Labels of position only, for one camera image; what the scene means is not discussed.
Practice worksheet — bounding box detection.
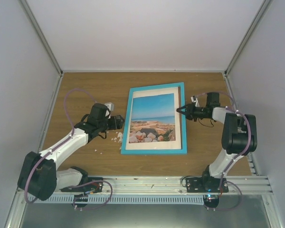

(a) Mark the blue wooden picture frame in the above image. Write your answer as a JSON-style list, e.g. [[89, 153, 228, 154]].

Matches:
[[121, 82, 187, 155]]

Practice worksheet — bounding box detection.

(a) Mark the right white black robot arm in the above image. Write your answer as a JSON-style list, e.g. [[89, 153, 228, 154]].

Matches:
[[176, 92, 257, 193]]

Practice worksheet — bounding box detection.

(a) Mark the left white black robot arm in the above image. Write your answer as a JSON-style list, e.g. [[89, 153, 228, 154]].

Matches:
[[18, 103, 125, 203]]

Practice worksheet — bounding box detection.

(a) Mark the white debris pile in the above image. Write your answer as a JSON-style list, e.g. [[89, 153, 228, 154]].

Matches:
[[111, 132, 123, 143]]

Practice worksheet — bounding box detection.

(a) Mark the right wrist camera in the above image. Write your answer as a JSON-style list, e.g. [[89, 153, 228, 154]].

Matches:
[[191, 95, 199, 107]]

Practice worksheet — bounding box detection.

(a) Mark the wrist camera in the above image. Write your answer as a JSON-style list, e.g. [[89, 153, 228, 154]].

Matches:
[[191, 95, 199, 107], [105, 102, 114, 119]]

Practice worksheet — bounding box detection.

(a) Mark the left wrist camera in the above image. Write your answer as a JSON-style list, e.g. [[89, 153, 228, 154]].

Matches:
[[105, 102, 114, 119]]

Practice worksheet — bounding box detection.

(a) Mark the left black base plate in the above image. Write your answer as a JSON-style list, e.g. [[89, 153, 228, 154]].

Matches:
[[60, 177, 103, 194]]

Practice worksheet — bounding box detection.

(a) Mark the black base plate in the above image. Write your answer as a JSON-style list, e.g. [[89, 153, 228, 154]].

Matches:
[[180, 176, 229, 193], [60, 177, 103, 194]]

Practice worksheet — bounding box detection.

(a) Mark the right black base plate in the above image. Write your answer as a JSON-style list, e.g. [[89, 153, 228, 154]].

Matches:
[[180, 176, 229, 193]]

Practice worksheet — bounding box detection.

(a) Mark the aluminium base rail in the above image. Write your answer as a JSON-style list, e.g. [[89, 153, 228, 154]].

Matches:
[[16, 174, 274, 195]]

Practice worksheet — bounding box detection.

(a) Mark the grey slotted cable duct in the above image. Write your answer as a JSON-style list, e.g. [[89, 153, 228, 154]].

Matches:
[[47, 194, 205, 205]]

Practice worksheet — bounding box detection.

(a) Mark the right aluminium corner post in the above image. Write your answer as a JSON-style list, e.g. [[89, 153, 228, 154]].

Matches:
[[224, 0, 272, 77]]

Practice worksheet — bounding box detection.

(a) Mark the aluminium corner post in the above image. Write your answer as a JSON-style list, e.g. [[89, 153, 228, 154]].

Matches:
[[19, 0, 63, 77], [224, 0, 272, 77]]

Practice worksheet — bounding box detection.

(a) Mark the left aluminium corner post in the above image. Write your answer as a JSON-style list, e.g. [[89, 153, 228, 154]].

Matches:
[[19, 0, 63, 77]]

